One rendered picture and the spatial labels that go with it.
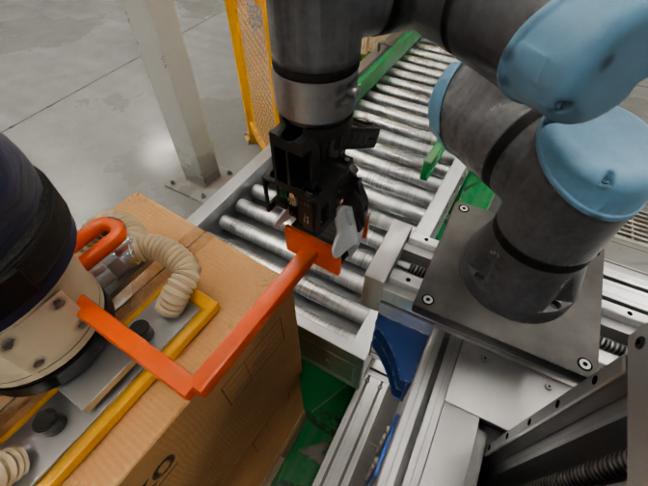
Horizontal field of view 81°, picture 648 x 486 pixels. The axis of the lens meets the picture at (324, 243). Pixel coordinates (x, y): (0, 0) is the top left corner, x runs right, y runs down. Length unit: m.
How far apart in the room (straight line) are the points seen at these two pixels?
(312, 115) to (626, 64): 0.21
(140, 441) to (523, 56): 0.56
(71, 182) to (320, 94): 2.41
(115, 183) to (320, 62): 2.27
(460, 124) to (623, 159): 0.17
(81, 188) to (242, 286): 2.03
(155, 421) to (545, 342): 0.50
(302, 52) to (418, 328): 0.47
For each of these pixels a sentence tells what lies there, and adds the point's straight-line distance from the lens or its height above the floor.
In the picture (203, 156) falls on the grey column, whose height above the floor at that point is 0.20.
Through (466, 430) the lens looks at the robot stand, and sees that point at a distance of 0.57.
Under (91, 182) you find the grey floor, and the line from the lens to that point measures 2.61.
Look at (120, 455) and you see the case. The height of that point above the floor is 0.94.
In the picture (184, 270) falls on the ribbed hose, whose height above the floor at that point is 1.03.
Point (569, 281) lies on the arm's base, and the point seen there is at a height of 1.10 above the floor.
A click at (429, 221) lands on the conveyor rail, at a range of 1.24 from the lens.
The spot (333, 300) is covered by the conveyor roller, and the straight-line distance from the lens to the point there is 1.08.
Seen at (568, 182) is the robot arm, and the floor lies 1.24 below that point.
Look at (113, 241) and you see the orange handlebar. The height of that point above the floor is 1.08.
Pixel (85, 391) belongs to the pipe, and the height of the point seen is 1.00.
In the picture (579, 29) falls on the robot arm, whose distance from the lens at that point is 0.25.
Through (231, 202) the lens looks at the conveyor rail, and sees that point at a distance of 1.35.
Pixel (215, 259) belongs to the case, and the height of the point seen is 0.94.
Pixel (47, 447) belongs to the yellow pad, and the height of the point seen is 0.97.
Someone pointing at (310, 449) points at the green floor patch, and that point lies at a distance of 1.50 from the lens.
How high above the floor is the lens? 1.47
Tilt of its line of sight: 50 degrees down
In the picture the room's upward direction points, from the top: straight up
